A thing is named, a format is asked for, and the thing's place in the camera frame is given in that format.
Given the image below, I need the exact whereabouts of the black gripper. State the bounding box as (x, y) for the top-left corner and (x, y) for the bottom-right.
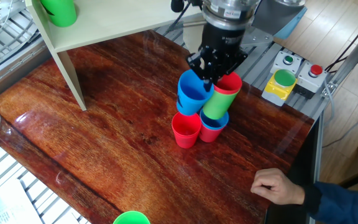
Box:
(186, 23), (249, 91)

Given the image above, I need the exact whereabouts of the green plastic cup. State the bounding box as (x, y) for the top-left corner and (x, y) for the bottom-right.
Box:
(202, 88), (241, 121)
(39, 0), (78, 27)

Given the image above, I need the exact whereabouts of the blue plastic cup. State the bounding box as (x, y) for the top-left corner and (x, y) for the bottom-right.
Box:
(176, 68), (214, 116)
(199, 108), (230, 131)

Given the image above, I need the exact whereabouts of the forearm in blue sleeve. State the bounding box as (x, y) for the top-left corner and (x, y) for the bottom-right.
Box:
(301, 182), (358, 224)

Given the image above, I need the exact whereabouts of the cream wooden shelf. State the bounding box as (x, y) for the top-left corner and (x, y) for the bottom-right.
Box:
(25, 0), (206, 111)

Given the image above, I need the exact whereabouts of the person's hand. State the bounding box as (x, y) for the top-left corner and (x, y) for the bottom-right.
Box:
(250, 167), (306, 206)

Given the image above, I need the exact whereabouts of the yellow box big green button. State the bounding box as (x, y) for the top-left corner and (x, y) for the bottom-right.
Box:
(261, 68), (298, 107)

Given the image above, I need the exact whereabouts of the grey box small green button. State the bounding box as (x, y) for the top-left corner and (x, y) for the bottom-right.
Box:
(270, 50), (304, 75)

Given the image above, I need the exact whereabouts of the grey box red button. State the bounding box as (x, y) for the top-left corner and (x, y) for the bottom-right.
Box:
(293, 60), (328, 100)

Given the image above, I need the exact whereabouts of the green cup at bottom edge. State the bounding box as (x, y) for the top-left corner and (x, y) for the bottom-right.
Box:
(112, 210), (151, 224)

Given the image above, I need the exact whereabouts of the white paper sheet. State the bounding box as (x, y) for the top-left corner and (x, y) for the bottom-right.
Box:
(0, 177), (45, 224)

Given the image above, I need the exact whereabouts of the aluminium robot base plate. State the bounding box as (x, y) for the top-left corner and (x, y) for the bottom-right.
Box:
(241, 29), (275, 48)

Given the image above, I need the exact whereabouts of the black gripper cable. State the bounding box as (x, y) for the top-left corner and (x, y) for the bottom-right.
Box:
(163, 0), (204, 37)

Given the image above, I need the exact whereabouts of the black cable pair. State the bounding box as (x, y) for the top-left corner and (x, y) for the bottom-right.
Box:
(324, 11), (358, 73)

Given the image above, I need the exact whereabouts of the aluminium frame post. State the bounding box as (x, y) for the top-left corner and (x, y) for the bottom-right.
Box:
(321, 18), (358, 97)

